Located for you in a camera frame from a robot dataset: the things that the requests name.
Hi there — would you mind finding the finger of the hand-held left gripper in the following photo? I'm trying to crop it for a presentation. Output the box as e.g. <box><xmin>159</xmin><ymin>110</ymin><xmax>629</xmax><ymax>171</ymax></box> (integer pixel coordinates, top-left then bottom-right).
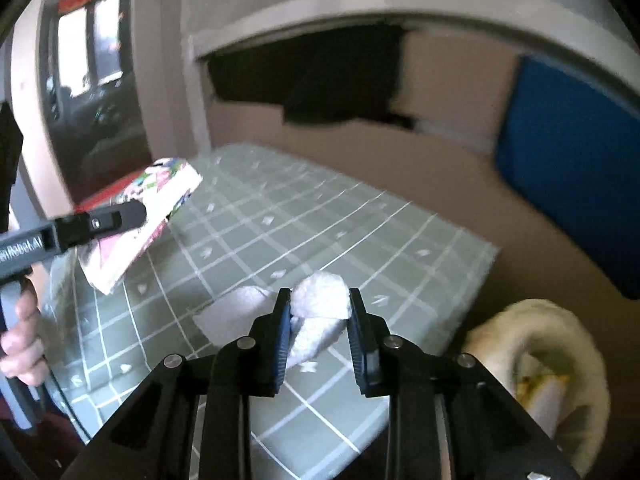
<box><xmin>54</xmin><ymin>199</ymin><xmax>149</xmax><ymax>254</ymax></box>

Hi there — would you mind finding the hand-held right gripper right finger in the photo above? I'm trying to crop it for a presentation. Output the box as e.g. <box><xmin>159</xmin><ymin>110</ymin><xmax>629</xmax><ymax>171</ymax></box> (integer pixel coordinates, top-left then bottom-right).
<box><xmin>348</xmin><ymin>287</ymin><xmax>581</xmax><ymax>480</ymax></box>

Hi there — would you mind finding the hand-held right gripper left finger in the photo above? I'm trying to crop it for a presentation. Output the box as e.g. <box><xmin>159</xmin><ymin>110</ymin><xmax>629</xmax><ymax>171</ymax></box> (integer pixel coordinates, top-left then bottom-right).
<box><xmin>60</xmin><ymin>288</ymin><xmax>293</xmax><ymax>480</ymax></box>

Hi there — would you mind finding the white blue cloth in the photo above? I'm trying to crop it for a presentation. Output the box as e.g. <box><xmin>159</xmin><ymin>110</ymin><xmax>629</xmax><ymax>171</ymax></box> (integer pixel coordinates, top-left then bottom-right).
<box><xmin>289</xmin><ymin>271</ymin><xmax>351</xmax><ymax>366</ymax></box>

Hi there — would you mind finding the colourful printed packet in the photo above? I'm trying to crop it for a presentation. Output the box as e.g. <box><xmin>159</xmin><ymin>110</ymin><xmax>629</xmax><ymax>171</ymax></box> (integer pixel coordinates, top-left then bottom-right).
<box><xmin>75</xmin><ymin>157</ymin><xmax>204</xmax><ymax>296</ymax></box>

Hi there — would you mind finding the person's left hand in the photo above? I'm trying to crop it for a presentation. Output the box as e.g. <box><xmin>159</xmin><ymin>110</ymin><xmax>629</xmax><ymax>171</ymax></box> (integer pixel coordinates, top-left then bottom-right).
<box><xmin>0</xmin><ymin>277</ymin><xmax>48</xmax><ymax>389</ymax></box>

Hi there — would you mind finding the glass sliding door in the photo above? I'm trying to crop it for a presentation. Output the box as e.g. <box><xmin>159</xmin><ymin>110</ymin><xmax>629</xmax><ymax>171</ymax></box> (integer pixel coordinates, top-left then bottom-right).
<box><xmin>10</xmin><ymin>0</ymin><xmax>151</xmax><ymax>181</ymax></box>

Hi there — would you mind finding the brown cardboard panel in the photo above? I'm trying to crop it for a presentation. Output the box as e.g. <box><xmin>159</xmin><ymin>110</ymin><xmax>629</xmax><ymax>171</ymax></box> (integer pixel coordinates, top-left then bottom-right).
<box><xmin>207</xmin><ymin>35</ymin><xmax>640</xmax><ymax>312</ymax></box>

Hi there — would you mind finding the black cloth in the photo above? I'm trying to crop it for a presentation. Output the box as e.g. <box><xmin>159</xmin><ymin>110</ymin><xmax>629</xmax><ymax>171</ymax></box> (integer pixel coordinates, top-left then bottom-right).
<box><xmin>206</xmin><ymin>22</ymin><xmax>416</xmax><ymax>131</ymax></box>

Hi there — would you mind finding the blue towel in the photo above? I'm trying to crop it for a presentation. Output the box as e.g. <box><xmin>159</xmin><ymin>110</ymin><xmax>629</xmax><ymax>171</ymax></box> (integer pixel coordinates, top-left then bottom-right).
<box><xmin>495</xmin><ymin>55</ymin><xmax>640</xmax><ymax>301</ymax></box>

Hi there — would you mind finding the grey kitchen countertop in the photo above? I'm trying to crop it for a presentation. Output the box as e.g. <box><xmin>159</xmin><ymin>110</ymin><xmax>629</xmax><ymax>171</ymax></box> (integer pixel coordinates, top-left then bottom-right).
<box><xmin>190</xmin><ymin>0</ymin><xmax>640</xmax><ymax>111</ymax></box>

